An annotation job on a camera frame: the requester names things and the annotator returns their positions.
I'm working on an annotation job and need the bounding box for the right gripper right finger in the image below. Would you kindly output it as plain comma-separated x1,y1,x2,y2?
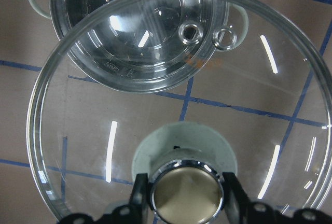
223,172,250,223

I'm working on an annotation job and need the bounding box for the steel pot with handles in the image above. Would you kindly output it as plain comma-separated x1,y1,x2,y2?
29,0,248,93

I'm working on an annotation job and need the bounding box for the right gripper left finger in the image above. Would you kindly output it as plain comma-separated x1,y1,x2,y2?
129,173,150,223

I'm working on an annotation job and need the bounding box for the glass pot lid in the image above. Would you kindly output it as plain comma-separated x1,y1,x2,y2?
26,0,331,223

